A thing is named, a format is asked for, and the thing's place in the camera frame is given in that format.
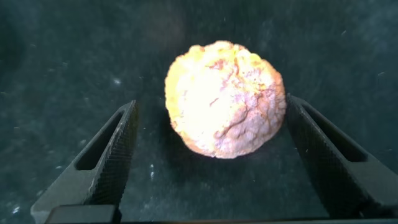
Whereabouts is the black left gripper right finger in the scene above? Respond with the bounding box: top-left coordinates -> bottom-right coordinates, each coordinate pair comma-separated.
285,93 -> 398,218

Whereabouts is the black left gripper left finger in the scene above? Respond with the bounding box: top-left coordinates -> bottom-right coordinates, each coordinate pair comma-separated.
30,100 -> 140,224

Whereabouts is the brown crusty round bun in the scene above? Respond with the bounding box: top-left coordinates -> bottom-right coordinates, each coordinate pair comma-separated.
164,40 -> 287,159

